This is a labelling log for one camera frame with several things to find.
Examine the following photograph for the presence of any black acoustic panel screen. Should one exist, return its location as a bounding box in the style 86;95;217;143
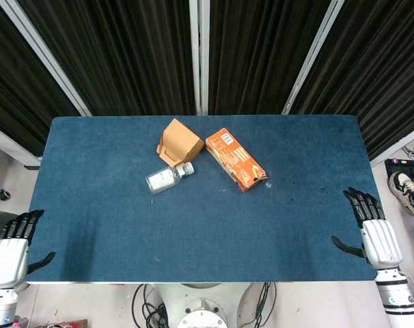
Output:
208;0;337;115
17;0;197;116
0;0;81;156
289;0;414;161

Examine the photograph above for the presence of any black device with stickers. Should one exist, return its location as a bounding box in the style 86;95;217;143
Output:
384;157;414;184

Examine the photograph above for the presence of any black cable bundle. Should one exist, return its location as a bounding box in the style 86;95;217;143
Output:
241;282;278;328
131;283;169;328

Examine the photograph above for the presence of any brown kraft paper box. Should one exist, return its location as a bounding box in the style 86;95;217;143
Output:
155;118;206;168

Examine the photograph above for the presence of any blue felt table cloth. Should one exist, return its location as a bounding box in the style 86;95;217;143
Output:
25;115;385;284

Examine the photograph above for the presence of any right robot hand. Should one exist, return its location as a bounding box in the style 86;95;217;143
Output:
331;187;404;271

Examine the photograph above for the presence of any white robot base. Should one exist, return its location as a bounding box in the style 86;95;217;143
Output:
151;282;256;328

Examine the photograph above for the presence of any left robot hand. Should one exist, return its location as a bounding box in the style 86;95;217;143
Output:
0;209;57;288

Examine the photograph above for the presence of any clear plastic bottle white cap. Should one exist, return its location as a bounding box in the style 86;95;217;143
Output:
145;161;195;195

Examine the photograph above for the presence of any black and white sneaker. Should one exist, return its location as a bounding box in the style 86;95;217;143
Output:
387;172;414;216

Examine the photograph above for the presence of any orange printed carton box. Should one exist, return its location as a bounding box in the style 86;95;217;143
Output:
205;127;268;193

